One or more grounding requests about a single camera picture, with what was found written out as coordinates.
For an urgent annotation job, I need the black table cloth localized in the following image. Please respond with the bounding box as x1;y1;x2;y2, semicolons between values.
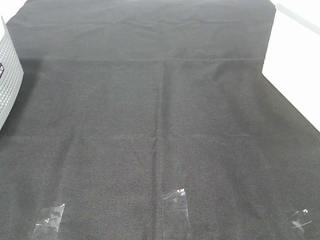
0;0;320;240

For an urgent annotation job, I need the clear tape strip middle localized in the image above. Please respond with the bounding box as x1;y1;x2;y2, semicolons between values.
162;188;191;240

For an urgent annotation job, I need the clear tape strip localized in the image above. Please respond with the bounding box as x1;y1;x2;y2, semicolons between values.
287;208;313;233
31;204;65;240
162;188;191;240

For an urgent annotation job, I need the white plastic storage box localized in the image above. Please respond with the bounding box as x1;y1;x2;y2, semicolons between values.
262;0;320;130

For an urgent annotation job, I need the grey perforated metal basket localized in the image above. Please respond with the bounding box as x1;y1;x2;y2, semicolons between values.
0;17;24;127

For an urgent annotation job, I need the clear tape strip left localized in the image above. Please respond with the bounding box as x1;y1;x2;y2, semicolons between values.
31;204;65;240

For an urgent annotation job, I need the clear tape strip right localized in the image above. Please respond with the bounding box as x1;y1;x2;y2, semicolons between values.
287;208;313;233

